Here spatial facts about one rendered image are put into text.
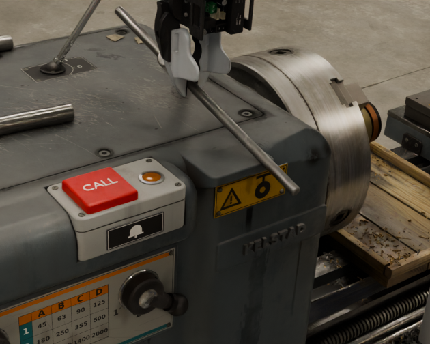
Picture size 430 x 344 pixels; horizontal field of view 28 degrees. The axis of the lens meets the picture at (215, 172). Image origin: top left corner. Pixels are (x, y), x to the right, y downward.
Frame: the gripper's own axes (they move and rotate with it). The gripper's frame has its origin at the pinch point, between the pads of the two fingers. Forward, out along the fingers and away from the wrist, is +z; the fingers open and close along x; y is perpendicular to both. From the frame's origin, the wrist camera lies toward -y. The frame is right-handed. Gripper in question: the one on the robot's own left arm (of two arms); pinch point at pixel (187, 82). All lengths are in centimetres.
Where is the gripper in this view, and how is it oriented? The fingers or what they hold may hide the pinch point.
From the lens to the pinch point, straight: 105.4
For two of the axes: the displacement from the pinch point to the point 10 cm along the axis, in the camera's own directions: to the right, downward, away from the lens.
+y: 5.8, 4.5, -6.8
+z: -0.6, 8.6, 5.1
